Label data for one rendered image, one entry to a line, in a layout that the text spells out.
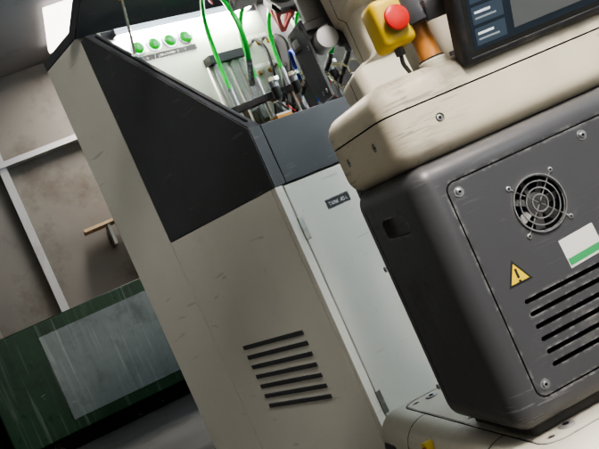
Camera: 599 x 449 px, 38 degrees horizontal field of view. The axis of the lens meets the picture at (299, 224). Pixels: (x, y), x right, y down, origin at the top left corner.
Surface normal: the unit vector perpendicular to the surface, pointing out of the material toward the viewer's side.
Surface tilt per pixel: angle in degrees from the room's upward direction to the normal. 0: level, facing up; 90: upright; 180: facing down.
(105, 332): 90
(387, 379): 90
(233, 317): 90
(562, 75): 90
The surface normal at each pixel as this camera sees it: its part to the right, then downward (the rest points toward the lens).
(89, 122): -0.72, 0.33
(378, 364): 0.56, -0.25
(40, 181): 0.24, -0.11
